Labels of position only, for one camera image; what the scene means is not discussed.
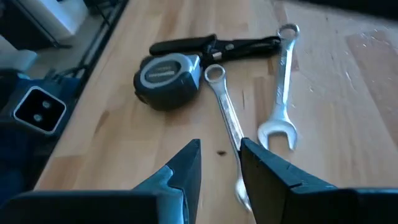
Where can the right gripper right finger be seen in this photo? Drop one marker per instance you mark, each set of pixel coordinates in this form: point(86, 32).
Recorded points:
point(311, 205)

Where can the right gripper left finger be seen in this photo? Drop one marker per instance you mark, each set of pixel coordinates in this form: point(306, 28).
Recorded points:
point(93, 208)

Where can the chrome combination wrench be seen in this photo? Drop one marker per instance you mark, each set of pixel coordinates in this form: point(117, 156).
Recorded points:
point(281, 93)
point(228, 112)

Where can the black grey tape measure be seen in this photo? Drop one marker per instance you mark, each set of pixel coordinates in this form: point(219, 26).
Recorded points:
point(164, 90)

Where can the silver-rimmed square camera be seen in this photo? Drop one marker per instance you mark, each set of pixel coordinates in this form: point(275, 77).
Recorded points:
point(40, 110)

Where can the black aluminium frame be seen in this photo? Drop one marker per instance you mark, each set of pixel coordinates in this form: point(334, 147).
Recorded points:
point(109, 31)

